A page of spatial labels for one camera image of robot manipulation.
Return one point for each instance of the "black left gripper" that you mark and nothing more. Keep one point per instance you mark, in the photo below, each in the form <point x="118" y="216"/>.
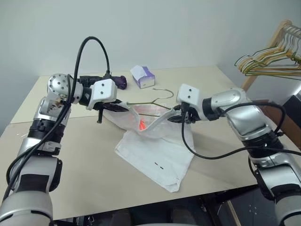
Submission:
<point x="101" y="107"/>

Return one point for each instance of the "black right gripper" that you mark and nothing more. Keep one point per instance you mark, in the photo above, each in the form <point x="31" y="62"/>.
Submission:
<point x="191" y="114"/>

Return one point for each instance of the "white cloth garment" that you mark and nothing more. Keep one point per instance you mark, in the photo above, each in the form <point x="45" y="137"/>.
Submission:
<point x="155" y="155"/>

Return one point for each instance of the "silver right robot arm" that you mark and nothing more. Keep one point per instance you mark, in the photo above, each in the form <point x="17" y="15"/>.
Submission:
<point x="244" y="110"/>

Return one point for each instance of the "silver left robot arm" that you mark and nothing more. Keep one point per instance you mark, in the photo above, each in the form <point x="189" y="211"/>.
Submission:
<point x="44" y="117"/>

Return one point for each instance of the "dark purple cloth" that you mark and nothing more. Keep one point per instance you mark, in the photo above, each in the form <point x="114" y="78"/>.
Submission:
<point x="121" y="82"/>

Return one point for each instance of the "small orange object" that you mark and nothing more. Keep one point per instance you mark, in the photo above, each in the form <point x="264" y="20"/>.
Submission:
<point x="142" y="126"/>

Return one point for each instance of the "purple white tissue box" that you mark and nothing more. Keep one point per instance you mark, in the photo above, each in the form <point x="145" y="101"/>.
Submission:
<point x="147" y="78"/>

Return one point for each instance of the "hangers on wooden rack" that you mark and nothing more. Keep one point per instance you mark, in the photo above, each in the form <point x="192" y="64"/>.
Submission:
<point x="249" y="82"/>

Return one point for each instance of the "black cabinet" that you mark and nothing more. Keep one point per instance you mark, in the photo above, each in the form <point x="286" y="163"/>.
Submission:
<point x="292" y="117"/>

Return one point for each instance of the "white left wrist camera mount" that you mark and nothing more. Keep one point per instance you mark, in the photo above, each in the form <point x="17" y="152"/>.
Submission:
<point x="103" y="91"/>

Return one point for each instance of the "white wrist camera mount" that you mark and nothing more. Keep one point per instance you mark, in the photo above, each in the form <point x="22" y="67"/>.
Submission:
<point x="189" y="94"/>
<point x="103" y="91"/>

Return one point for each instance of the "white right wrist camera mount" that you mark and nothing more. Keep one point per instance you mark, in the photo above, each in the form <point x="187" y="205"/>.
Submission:
<point x="189" y="94"/>

